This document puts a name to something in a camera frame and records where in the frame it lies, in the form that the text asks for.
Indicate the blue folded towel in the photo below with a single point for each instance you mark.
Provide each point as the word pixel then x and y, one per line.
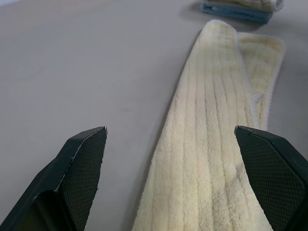
pixel 235 13

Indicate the beige folded towel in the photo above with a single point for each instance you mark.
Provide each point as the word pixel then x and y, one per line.
pixel 240 4

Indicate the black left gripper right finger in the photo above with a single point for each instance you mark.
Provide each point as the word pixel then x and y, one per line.
pixel 276 173

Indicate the yellow ribbed towel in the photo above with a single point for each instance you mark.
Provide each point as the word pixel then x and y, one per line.
pixel 197 144

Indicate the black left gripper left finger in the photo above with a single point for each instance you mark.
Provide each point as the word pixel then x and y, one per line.
pixel 79 168

